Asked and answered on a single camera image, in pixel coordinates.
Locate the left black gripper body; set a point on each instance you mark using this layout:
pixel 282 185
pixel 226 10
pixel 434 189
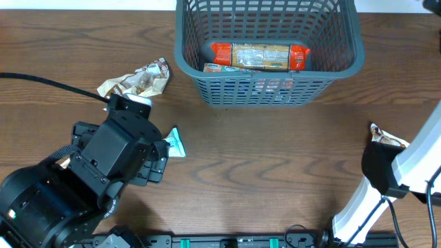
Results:
pixel 109 204

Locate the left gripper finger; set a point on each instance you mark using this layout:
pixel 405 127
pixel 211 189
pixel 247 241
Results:
pixel 150 172
pixel 82 133

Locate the orange tan pasta package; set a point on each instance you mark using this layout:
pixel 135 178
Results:
pixel 261 56

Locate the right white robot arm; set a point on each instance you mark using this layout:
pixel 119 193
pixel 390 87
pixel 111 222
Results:
pixel 392 168

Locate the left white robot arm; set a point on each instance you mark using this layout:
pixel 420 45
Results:
pixel 61 201

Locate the teal wrapped snack pack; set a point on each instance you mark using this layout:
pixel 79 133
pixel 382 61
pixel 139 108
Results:
pixel 176 146

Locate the crumpled beige paper bag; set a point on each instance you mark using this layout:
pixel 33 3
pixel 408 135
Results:
pixel 65 163

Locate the beige snack bag with window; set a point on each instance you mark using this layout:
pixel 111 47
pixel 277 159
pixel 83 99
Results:
pixel 149 80

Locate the beige cookie bag right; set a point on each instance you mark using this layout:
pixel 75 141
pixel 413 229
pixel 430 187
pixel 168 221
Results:
pixel 381 136

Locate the grey plastic mesh basket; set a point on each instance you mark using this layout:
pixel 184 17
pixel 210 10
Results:
pixel 329 28

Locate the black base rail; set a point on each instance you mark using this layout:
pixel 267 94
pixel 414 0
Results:
pixel 302 238

